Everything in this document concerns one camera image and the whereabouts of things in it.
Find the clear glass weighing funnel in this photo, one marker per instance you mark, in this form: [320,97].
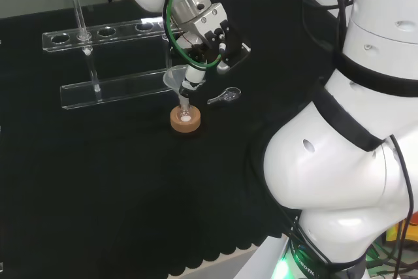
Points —
[228,94]

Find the clear test tube rack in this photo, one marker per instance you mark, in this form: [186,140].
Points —
[111,88]

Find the clear round-bottom flask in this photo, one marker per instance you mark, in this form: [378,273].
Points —
[185,110]

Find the black bench cloth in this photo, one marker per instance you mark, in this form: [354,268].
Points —
[98,177]

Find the clear plastic funnel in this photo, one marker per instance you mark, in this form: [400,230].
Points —
[173,78]

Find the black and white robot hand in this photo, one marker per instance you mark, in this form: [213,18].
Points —
[225,40]

